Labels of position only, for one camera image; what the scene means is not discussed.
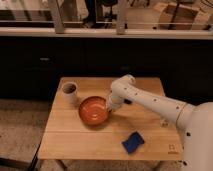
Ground orange ceramic bowl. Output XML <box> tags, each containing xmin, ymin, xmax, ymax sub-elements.
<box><xmin>78</xmin><ymin>96</ymin><xmax>109</xmax><ymax>126</ymax></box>

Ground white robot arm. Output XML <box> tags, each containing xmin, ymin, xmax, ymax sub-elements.
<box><xmin>106</xmin><ymin>75</ymin><xmax>213</xmax><ymax>171</ymax></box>

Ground white ceramic cup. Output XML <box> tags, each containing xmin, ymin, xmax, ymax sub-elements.
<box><xmin>61</xmin><ymin>82</ymin><xmax>78</xmax><ymax>104</ymax></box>

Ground black striped rectangular object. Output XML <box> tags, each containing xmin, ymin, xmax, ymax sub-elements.
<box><xmin>124</xmin><ymin>99</ymin><xmax>132</xmax><ymax>104</ymax></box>

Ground blue sponge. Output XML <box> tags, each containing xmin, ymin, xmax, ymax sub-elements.
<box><xmin>122</xmin><ymin>132</ymin><xmax>145</xmax><ymax>154</ymax></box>

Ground wooden folding table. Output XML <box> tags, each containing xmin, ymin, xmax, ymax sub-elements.
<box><xmin>37</xmin><ymin>77</ymin><xmax>186</xmax><ymax>171</ymax></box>

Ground small clear object on table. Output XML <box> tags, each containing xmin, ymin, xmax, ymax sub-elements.
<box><xmin>160</xmin><ymin>118</ymin><xmax>169</xmax><ymax>127</ymax></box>

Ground dark low cabinet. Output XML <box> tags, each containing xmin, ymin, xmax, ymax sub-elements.
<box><xmin>0</xmin><ymin>36</ymin><xmax>213</xmax><ymax>104</ymax></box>

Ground cardboard box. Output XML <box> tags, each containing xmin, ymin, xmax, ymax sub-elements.
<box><xmin>154</xmin><ymin>2</ymin><xmax>198</xmax><ymax>30</ymax></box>

